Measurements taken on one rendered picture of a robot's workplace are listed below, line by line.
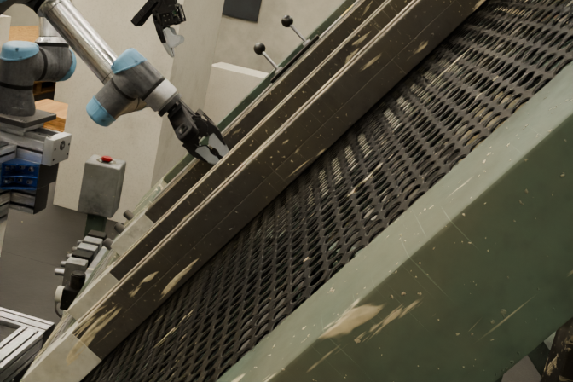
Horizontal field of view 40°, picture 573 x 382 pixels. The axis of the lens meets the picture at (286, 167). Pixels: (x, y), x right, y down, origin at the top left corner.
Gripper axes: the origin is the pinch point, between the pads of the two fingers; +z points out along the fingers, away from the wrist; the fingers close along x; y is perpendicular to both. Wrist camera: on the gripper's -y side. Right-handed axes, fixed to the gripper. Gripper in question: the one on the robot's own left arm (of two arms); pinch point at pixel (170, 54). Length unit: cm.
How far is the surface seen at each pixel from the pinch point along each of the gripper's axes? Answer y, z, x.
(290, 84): 46, 17, -52
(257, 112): 37, 21, -53
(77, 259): -31, 50, -37
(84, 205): -46, 41, 4
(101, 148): -134, 36, 202
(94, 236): -35, 48, -16
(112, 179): -34.3, 34.6, 5.3
